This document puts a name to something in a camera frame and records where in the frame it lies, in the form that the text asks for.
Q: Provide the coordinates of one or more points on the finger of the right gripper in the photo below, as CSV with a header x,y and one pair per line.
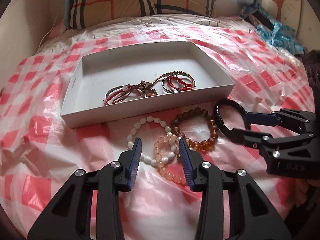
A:
x,y
300,144
287,118

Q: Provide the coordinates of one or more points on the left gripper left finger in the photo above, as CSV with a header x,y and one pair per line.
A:
x,y
68,214

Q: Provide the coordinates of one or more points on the large silver bangle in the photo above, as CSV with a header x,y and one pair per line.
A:
x,y
174,83

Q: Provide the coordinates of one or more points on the person right hand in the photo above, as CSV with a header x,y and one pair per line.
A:
x,y
301,189

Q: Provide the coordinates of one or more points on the red white checkered plastic sheet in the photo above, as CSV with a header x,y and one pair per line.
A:
x,y
39,153

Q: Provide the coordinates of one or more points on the blue checkered plastic sheet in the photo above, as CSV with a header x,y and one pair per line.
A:
x,y
281,36

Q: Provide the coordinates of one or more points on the white shallow cardboard tray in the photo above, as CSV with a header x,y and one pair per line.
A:
x,y
98,73

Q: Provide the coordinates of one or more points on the right plaid pillow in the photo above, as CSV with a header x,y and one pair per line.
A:
x,y
194,7

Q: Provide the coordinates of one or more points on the plaid pillow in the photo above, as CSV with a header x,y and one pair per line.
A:
x,y
194,7
81,14

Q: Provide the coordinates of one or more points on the white bed sheet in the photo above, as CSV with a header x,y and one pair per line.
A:
x,y
125,25

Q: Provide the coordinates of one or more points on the left plaid pillow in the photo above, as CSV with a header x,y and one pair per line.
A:
x,y
81,14

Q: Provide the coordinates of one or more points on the white wall panel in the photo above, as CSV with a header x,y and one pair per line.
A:
x,y
25,24

